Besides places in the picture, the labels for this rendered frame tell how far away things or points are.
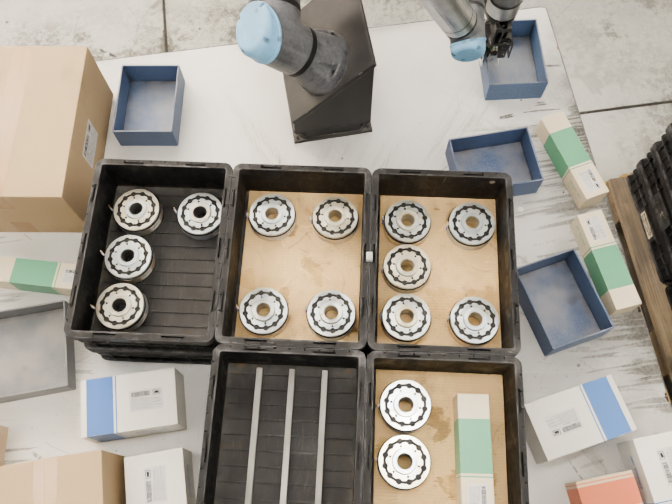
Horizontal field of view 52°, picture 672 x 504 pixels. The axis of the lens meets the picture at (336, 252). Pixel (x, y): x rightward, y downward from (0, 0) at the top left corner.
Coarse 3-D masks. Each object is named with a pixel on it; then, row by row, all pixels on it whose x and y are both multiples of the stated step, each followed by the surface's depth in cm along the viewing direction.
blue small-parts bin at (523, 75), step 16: (512, 32) 186; (528, 32) 186; (512, 48) 186; (528, 48) 186; (512, 64) 184; (528, 64) 184; (544, 64) 176; (496, 80) 183; (512, 80) 183; (528, 80) 182; (544, 80) 177; (496, 96) 179; (512, 96) 180; (528, 96) 180
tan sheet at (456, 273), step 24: (432, 216) 155; (384, 240) 153; (432, 240) 153; (432, 264) 151; (456, 264) 150; (480, 264) 150; (384, 288) 149; (432, 288) 149; (456, 288) 148; (480, 288) 148; (432, 312) 147; (384, 336) 145; (432, 336) 145
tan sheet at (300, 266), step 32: (256, 192) 157; (288, 192) 157; (256, 256) 152; (288, 256) 152; (320, 256) 152; (352, 256) 151; (256, 288) 149; (288, 288) 149; (320, 288) 149; (352, 288) 149; (288, 320) 146
